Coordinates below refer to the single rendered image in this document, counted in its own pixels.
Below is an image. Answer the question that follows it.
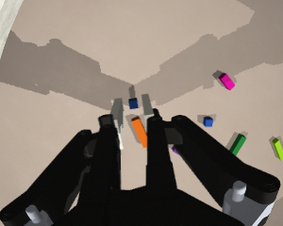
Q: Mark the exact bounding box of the small blue block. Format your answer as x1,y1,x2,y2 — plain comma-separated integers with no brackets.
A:
128,98,139,109
203,117,213,127

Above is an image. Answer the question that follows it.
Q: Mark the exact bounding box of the small magenta block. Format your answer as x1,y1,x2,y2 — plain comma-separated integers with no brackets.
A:
218,73,235,90

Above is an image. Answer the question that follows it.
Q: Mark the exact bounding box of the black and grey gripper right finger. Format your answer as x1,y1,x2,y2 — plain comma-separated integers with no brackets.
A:
141,93,280,226

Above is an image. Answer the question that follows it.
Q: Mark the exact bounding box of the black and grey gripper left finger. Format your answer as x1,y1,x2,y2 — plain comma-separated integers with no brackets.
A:
0,98,125,226

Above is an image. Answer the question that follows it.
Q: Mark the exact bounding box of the orange rod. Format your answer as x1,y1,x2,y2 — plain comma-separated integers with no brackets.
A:
131,116,147,148

